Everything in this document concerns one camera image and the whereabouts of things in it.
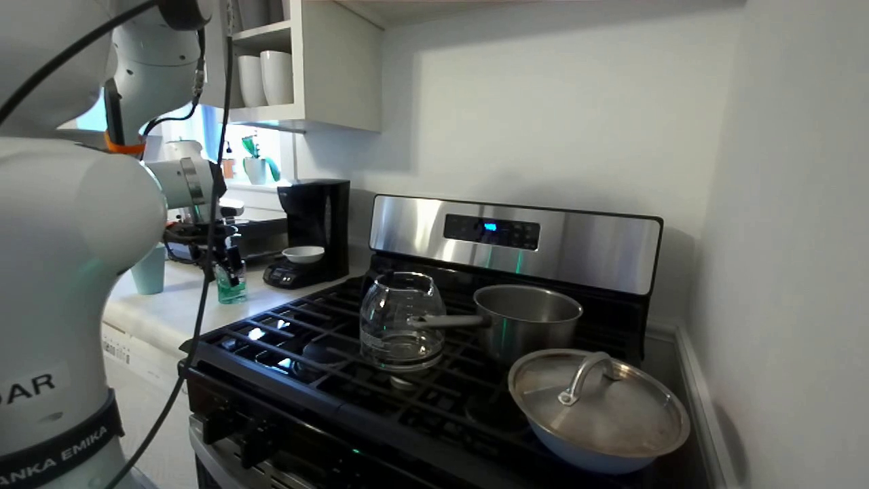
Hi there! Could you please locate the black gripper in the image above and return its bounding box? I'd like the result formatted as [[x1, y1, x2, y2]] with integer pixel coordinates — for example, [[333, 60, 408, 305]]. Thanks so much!
[[215, 196, 243, 278]]

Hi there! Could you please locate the clear soap pump bottle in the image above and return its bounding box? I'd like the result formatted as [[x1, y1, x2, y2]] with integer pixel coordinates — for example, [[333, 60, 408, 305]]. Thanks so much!
[[215, 270, 247, 305]]

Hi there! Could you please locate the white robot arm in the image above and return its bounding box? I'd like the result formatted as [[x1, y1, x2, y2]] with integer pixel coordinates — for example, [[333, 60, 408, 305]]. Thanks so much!
[[0, 0, 223, 489]]

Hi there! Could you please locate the metal dish rack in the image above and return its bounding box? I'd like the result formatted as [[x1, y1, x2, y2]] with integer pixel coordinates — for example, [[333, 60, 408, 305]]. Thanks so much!
[[162, 217, 285, 264]]

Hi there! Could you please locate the white bowl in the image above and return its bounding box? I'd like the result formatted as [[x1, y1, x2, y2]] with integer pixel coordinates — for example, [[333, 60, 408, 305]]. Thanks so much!
[[281, 244, 326, 264]]

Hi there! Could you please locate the teal cup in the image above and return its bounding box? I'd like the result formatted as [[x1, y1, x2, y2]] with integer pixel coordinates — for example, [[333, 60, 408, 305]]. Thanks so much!
[[129, 244, 166, 297]]

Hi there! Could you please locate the white potted plant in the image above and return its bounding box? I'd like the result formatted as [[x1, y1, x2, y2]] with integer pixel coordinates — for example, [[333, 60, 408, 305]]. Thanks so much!
[[242, 137, 281, 185]]

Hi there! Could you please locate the black coffee maker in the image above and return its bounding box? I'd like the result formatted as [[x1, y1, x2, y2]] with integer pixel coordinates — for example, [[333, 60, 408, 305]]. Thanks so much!
[[262, 180, 351, 287]]

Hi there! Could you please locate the glass coffee carafe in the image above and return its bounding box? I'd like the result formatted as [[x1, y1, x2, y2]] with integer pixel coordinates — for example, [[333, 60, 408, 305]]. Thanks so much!
[[359, 272, 444, 373]]

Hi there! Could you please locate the white mug on shelf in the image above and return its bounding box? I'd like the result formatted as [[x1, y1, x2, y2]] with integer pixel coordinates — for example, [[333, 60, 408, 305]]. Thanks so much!
[[238, 55, 262, 105], [261, 51, 294, 105]]

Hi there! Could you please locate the stainless steel saucepan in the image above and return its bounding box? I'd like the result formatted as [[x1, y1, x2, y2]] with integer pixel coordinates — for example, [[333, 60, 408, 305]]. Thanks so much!
[[408, 286, 584, 363]]

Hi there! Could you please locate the blue pan with lid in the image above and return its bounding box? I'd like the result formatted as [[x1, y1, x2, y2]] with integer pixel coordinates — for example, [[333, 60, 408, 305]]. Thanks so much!
[[507, 347, 690, 476]]

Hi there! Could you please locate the white wall cabinet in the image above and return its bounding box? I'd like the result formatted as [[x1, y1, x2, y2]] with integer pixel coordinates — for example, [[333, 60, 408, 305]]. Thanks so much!
[[203, 0, 379, 131]]

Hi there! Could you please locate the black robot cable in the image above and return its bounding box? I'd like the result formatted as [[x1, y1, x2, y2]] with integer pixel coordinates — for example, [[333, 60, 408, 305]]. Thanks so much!
[[0, 0, 227, 489]]

